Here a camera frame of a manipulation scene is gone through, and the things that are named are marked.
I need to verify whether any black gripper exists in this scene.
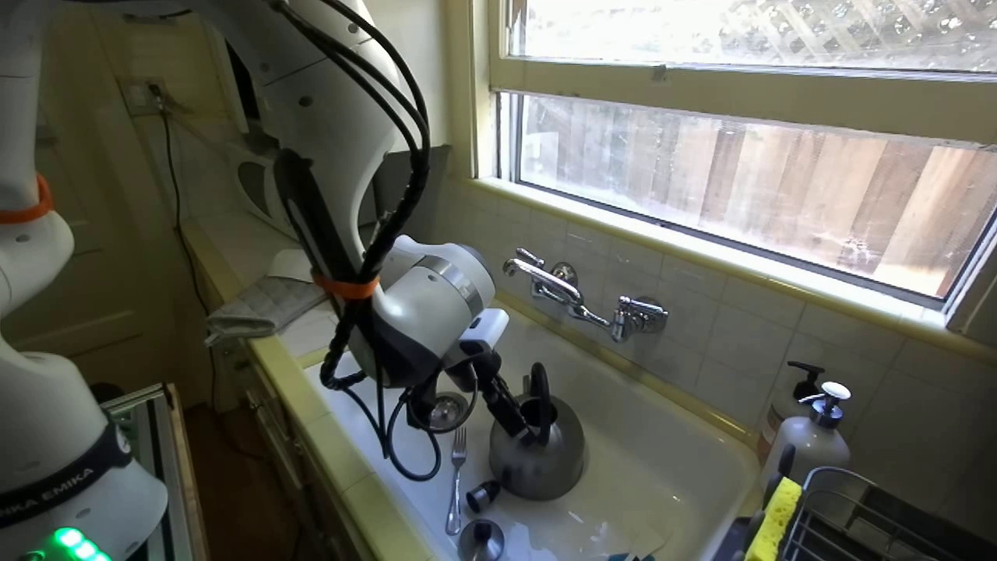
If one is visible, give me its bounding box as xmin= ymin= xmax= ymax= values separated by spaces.
xmin=453 ymin=340 xmax=544 ymax=448

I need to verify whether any silver kettle with black handle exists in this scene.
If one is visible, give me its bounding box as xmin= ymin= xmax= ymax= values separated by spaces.
xmin=487 ymin=359 xmax=591 ymax=505

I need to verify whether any metal sink drain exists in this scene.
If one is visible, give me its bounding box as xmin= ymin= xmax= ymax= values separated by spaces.
xmin=416 ymin=390 xmax=472 ymax=432

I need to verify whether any small black cap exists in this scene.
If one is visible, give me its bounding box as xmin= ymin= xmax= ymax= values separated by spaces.
xmin=465 ymin=478 xmax=503 ymax=518

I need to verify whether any white sink basin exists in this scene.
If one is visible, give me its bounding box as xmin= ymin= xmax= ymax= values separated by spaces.
xmin=303 ymin=294 xmax=765 ymax=561

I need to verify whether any black sponge holder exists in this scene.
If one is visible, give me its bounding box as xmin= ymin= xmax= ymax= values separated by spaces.
xmin=710 ymin=515 xmax=765 ymax=561

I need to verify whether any grey dish towel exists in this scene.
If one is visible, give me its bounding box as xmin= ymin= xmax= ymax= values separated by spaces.
xmin=198 ymin=270 xmax=329 ymax=349

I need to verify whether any yellow sponge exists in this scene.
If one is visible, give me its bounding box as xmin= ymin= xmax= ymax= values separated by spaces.
xmin=742 ymin=478 xmax=807 ymax=561

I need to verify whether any dark pump dispenser bottle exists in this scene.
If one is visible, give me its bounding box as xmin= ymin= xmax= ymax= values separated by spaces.
xmin=763 ymin=359 xmax=827 ymax=440

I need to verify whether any white soap pump bottle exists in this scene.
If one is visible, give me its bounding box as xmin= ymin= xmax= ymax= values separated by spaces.
xmin=760 ymin=379 xmax=856 ymax=501

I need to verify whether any chrome wall faucet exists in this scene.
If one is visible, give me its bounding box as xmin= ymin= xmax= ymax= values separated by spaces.
xmin=500 ymin=247 xmax=672 ymax=345

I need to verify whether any metal wire dishrack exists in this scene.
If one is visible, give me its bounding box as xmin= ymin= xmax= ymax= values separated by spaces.
xmin=774 ymin=466 xmax=997 ymax=561

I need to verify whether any thin black power cord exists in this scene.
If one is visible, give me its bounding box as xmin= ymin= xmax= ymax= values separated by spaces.
xmin=152 ymin=96 xmax=216 ymax=316

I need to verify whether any wall power outlet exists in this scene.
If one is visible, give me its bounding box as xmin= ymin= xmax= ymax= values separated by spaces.
xmin=114 ymin=71 xmax=167 ymax=119

